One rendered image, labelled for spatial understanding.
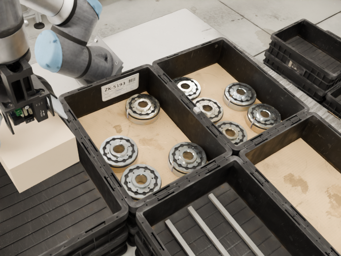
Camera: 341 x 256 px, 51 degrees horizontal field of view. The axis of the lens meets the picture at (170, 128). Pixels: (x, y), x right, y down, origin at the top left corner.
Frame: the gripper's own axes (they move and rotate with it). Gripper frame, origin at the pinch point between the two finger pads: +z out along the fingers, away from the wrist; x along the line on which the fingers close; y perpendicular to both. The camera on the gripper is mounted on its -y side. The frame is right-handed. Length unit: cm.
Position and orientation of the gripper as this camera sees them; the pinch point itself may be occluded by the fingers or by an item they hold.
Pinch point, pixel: (25, 131)
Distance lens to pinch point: 70.9
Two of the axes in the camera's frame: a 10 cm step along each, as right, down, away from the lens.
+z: -1.0, 6.5, 7.6
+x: 7.7, -4.4, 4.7
